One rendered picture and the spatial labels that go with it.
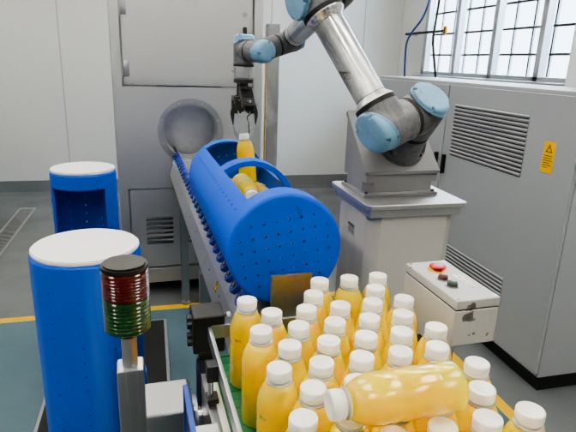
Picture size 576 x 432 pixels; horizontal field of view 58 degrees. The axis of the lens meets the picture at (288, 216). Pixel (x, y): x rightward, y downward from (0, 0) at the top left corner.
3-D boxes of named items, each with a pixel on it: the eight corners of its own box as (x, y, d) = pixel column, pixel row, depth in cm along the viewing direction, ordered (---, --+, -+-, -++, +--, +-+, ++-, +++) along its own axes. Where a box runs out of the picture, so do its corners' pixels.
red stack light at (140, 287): (148, 283, 76) (147, 258, 75) (150, 303, 70) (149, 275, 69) (103, 287, 74) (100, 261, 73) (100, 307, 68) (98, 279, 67)
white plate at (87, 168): (45, 164, 240) (45, 166, 240) (54, 175, 217) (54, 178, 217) (107, 159, 254) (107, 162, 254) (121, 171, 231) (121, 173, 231)
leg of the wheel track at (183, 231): (189, 300, 340) (188, 208, 322) (190, 304, 334) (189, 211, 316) (181, 301, 338) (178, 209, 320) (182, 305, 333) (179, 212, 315)
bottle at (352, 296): (357, 344, 121) (363, 278, 116) (360, 360, 115) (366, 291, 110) (328, 343, 121) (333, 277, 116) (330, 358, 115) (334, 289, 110)
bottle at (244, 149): (257, 183, 193) (253, 138, 189) (239, 184, 193) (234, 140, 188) (257, 179, 200) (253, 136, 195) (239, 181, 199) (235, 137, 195)
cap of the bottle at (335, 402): (334, 390, 68) (321, 392, 67) (343, 384, 64) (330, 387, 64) (340, 422, 66) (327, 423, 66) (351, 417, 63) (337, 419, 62)
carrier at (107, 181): (62, 333, 265) (71, 361, 242) (45, 165, 240) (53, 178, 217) (118, 321, 279) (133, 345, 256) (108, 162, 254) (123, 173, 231)
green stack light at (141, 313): (150, 314, 77) (148, 284, 76) (152, 335, 71) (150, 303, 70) (105, 318, 75) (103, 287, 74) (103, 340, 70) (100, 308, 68)
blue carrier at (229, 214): (264, 201, 213) (255, 133, 203) (345, 290, 132) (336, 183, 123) (195, 215, 206) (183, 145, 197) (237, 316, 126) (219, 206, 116)
